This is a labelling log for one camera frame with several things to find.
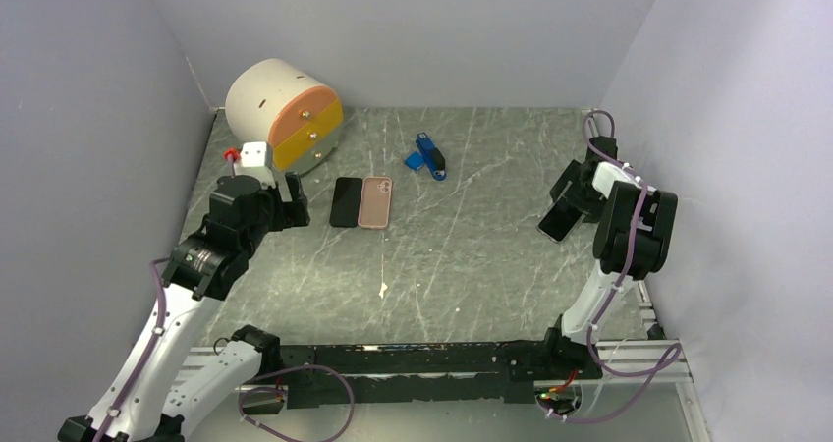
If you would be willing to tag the round cream drawer cabinet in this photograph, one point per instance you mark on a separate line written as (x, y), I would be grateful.
(301, 118)

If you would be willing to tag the blue and black gadget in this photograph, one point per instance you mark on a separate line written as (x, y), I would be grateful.
(432, 157)

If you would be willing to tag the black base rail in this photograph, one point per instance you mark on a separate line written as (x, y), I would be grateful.
(509, 371)

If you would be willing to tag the black smartphone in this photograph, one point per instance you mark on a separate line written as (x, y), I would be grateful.
(346, 202)
(558, 222)

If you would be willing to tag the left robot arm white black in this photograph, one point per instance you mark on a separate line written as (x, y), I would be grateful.
(197, 278)

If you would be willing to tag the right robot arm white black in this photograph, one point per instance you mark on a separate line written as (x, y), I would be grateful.
(634, 224)

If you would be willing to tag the pink phone case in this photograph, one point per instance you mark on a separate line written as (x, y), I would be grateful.
(375, 203)

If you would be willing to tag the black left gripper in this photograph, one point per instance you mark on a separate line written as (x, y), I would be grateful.
(292, 212)

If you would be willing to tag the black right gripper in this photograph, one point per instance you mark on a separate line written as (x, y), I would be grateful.
(572, 174)

